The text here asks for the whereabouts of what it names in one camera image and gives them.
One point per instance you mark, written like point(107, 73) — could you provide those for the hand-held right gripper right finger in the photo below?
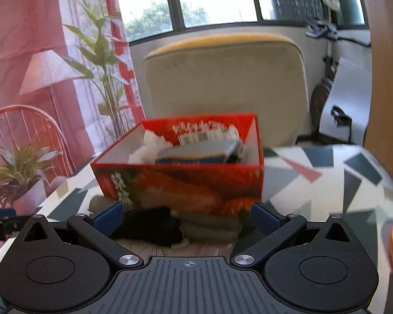
point(263, 217)

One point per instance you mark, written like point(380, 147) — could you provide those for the black eye mask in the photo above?
point(144, 225)

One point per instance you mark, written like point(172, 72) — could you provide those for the white cloth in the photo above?
point(147, 147)

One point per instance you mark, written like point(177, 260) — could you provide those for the black exercise bike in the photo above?
point(319, 98)

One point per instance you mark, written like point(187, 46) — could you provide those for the dark blue packet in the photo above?
point(196, 152)

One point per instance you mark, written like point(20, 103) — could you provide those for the white board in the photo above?
point(353, 88)

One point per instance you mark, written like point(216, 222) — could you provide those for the red strawberry print box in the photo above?
point(183, 183)

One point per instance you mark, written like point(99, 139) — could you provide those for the pink printed curtain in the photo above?
point(26, 23)

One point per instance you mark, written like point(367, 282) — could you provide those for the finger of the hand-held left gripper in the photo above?
point(3, 229)
point(0, 212)

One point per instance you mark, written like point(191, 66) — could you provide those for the white packet with brown print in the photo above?
point(199, 134)

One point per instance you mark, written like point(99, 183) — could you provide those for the grey striped cloth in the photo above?
point(209, 229)

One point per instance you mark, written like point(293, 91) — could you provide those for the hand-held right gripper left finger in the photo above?
point(108, 219)

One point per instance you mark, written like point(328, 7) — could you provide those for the brown wooden panel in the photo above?
point(386, 72)

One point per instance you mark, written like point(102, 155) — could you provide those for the white round suction cup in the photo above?
point(330, 0)

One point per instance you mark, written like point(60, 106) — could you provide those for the beige upholstered chair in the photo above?
point(222, 81)

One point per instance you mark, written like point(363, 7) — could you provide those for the black framed window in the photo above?
point(216, 0)

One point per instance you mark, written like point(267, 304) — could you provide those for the geometric patterned tablecloth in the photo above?
point(314, 186)

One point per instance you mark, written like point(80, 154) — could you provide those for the green leafy plant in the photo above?
point(100, 42)

